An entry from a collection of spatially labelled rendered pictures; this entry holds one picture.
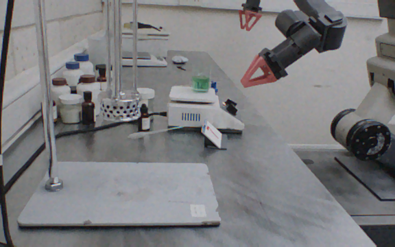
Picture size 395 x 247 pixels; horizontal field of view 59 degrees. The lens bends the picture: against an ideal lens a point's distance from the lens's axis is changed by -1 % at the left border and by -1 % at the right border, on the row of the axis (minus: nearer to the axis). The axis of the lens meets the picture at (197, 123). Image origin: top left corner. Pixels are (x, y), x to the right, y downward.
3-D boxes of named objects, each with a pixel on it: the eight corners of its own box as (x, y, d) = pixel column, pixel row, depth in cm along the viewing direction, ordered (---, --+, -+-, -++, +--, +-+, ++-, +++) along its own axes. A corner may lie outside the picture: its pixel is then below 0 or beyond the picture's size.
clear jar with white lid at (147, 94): (138, 113, 101) (138, 86, 99) (158, 116, 100) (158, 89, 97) (128, 119, 96) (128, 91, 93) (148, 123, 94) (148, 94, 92)
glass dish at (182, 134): (191, 134, 88) (192, 126, 87) (194, 143, 83) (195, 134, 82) (169, 134, 87) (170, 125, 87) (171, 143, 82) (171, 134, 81)
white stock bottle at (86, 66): (79, 96, 115) (77, 56, 110) (68, 92, 119) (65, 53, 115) (98, 92, 120) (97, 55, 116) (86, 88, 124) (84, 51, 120)
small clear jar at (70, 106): (55, 122, 90) (53, 97, 88) (68, 116, 96) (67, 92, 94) (75, 125, 89) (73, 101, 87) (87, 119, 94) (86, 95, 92)
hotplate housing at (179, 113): (238, 119, 103) (241, 92, 100) (243, 134, 90) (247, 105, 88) (162, 114, 102) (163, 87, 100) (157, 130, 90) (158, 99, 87)
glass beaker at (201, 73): (186, 91, 95) (188, 62, 93) (204, 90, 98) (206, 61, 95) (197, 97, 90) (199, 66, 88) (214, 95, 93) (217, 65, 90)
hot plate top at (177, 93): (214, 91, 99) (214, 88, 99) (216, 103, 88) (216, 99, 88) (171, 88, 99) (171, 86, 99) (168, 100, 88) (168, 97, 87)
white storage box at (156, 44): (165, 49, 232) (166, 27, 228) (170, 58, 198) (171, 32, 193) (117, 47, 227) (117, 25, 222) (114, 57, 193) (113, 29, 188)
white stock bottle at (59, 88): (69, 110, 100) (67, 76, 97) (73, 116, 96) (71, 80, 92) (49, 112, 98) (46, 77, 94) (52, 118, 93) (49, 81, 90)
